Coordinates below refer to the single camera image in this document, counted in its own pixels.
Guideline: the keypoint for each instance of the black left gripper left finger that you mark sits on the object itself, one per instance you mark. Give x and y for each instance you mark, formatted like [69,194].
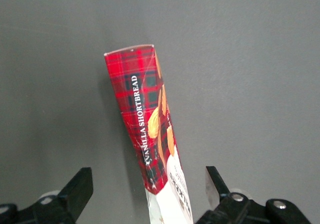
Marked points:
[72,196]

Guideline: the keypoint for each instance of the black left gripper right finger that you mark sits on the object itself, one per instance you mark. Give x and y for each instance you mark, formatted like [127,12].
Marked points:
[225,199]

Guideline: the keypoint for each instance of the red tartan shortbread cookie box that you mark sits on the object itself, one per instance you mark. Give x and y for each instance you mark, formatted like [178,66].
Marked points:
[142,113]

